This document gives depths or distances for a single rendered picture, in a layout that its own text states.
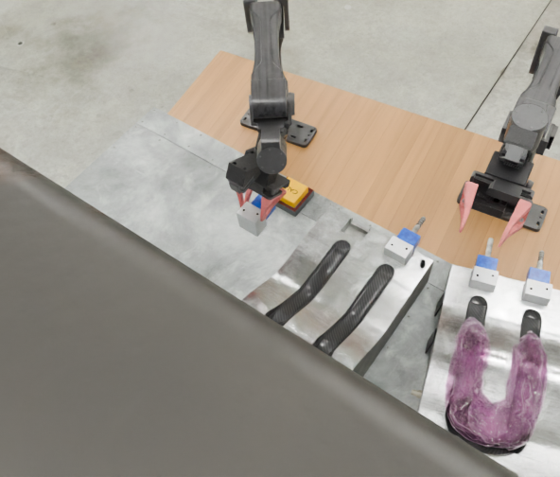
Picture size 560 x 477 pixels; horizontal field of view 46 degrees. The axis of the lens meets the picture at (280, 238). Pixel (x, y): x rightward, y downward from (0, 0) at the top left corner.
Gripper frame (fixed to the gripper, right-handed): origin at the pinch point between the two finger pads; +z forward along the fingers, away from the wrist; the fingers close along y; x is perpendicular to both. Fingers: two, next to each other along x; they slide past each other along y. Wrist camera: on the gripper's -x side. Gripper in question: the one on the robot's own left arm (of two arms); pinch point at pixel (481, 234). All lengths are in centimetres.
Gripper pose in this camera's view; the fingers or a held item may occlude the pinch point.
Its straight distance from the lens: 109.6
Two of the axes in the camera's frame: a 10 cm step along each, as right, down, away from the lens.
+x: 0.7, 5.3, 8.4
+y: 8.8, 3.7, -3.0
